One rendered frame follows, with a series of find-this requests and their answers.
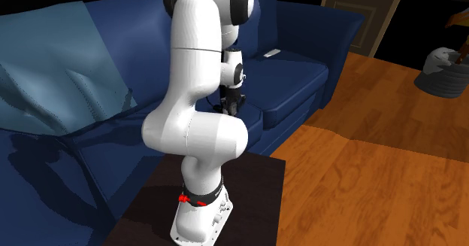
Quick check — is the blue sofa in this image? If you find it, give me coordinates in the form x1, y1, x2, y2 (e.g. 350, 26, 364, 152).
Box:
0, 0, 366, 246

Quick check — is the brown panelled door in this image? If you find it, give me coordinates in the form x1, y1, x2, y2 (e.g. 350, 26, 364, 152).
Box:
320, 0, 410, 59

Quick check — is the light blue blanket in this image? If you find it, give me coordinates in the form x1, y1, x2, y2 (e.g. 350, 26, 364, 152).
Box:
0, 1, 138, 136

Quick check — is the grey ribbed plant pot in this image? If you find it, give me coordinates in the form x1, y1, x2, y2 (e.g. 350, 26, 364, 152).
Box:
413, 47, 469, 99

